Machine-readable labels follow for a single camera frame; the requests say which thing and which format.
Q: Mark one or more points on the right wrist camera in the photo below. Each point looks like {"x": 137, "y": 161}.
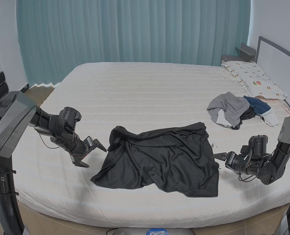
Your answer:
{"x": 245, "y": 150}

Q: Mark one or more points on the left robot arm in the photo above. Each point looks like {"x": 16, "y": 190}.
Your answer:
{"x": 15, "y": 116}

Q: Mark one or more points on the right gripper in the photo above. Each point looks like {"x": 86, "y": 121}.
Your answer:
{"x": 235, "y": 163}

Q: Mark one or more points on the bed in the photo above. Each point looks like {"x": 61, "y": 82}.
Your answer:
{"x": 147, "y": 94}

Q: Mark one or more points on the blue-green curtain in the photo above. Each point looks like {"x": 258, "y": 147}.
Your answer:
{"x": 86, "y": 33}

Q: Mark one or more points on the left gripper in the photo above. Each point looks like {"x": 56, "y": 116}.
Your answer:
{"x": 76, "y": 149}

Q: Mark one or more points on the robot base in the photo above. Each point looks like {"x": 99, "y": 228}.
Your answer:
{"x": 135, "y": 231}

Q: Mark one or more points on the pile of clothes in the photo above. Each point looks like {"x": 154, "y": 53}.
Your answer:
{"x": 230, "y": 104}

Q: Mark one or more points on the black T-shirt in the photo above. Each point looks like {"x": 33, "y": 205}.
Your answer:
{"x": 164, "y": 160}

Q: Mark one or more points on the white printed pillow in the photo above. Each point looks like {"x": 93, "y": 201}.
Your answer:
{"x": 252, "y": 77}

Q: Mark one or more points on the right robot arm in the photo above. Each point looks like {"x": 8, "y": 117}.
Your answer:
{"x": 279, "y": 155}

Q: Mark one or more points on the grey bedside table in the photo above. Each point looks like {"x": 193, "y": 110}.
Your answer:
{"x": 245, "y": 50}

